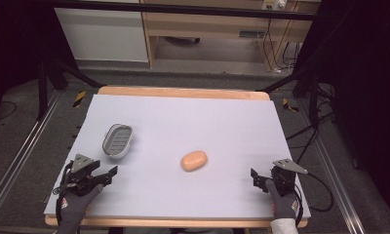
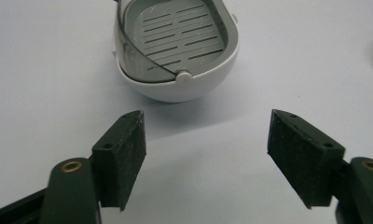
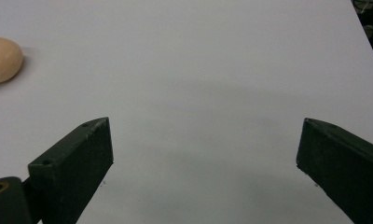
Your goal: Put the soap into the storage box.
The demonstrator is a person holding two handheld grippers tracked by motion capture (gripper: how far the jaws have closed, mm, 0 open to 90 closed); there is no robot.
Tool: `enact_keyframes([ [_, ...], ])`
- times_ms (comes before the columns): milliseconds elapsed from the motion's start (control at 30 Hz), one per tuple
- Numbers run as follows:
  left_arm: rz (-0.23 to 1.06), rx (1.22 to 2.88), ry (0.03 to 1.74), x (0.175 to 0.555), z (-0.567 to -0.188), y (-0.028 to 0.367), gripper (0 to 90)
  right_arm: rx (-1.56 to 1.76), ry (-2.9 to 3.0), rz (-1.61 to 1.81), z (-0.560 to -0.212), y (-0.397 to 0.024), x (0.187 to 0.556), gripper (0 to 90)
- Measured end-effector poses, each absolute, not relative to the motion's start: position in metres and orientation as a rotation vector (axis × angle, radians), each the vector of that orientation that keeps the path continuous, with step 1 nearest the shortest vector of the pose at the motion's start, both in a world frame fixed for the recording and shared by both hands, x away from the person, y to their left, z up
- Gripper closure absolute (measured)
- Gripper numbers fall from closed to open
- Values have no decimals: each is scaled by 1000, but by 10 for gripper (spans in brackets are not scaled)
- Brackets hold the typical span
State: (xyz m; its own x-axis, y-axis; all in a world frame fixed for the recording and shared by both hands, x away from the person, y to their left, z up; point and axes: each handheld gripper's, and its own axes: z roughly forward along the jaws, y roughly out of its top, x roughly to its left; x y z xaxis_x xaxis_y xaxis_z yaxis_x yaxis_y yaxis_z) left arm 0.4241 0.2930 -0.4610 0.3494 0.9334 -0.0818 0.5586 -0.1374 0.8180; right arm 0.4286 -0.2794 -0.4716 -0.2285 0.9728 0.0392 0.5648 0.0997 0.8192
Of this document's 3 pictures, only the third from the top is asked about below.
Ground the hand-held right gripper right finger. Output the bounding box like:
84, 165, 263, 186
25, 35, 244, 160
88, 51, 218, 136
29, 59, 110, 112
296, 118, 373, 224

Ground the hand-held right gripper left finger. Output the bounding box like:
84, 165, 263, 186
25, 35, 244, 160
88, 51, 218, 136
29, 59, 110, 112
27, 117, 115, 224

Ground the beige egg-shaped object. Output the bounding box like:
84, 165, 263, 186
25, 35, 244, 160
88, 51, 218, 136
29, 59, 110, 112
0, 36, 24, 86

